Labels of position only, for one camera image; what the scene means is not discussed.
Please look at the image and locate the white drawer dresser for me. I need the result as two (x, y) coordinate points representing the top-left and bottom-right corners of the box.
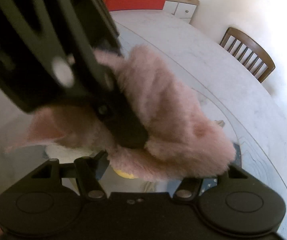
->
(163, 0), (200, 24)

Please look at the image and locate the pink fluffy plush slipper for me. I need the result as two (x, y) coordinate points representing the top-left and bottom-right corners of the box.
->
(13, 46), (236, 181)

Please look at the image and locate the wooden slat-back chair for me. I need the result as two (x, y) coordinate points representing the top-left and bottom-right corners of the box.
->
(219, 27), (275, 83)

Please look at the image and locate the yellow object under slipper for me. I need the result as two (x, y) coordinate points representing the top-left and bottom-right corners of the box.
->
(113, 168), (137, 179)

